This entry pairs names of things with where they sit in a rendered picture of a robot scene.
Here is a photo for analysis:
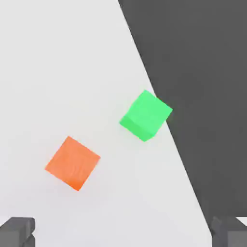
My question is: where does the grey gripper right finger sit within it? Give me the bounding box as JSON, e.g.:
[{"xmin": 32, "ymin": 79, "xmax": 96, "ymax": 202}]
[{"xmin": 210, "ymin": 216, "xmax": 247, "ymax": 247}]

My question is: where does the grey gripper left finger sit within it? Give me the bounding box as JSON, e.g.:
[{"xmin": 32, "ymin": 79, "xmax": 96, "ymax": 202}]
[{"xmin": 0, "ymin": 217, "xmax": 36, "ymax": 247}]

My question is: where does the small red cube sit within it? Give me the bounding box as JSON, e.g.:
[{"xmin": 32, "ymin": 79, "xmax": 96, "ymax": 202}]
[{"xmin": 44, "ymin": 136, "xmax": 101, "ymax": 192}]

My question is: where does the small green cube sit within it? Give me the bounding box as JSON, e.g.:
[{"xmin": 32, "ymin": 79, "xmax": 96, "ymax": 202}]
[{"xmin": 119, "ymin": 89, "xmax": 173, "ymax": 142}]

